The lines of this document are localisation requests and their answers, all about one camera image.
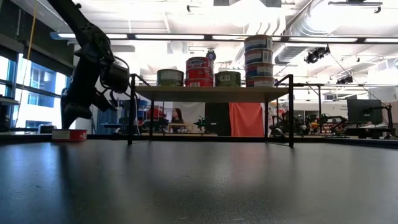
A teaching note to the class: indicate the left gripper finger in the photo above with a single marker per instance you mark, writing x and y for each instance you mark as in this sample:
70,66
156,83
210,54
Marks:
68,116
84,113

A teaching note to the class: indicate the green tin can silver lid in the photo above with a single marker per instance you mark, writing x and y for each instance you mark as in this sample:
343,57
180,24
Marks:
170,82

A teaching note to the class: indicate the green tin can gold lid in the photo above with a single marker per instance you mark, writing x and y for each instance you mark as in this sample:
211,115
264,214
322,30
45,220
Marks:
228,75
228,83
170,73

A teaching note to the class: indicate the small black robot arm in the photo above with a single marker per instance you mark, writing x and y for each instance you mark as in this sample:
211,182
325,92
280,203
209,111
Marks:
202,123
286,126

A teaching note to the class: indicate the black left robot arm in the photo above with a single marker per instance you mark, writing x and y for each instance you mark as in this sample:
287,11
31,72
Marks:
84,31

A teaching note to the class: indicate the wooden shelf with black legs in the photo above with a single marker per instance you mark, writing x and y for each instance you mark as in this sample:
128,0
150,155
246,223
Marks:
211,94

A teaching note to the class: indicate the large window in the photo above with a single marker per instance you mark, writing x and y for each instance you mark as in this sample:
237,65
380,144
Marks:
43,93

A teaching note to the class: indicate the grey desk panel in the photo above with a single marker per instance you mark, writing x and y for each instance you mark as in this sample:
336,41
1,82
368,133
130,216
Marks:
9,101

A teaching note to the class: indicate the person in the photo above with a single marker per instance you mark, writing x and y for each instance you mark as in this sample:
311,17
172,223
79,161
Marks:
177,115

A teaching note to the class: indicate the black ceiling spotlight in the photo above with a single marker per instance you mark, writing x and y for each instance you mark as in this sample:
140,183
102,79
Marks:
211,53
317,54
345,79

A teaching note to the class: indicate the black fabric panel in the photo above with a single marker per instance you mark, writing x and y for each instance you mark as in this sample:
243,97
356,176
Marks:
217,119

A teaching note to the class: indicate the black table mat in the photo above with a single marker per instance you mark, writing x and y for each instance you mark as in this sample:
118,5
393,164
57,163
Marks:
217,186

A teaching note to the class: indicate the orange fabric panel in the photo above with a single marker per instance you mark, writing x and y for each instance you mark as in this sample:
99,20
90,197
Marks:
245,119

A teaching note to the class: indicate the long black crossbar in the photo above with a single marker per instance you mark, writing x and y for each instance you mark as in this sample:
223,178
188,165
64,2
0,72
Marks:
311,38

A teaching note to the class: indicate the black flat monitor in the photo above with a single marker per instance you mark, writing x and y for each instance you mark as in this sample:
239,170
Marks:
363,111

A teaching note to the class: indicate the black metal table frame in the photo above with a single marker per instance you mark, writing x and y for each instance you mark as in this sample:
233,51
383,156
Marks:
202,139

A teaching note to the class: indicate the silver ventilation duct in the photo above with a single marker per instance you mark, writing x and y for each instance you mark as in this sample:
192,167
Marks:
289,53

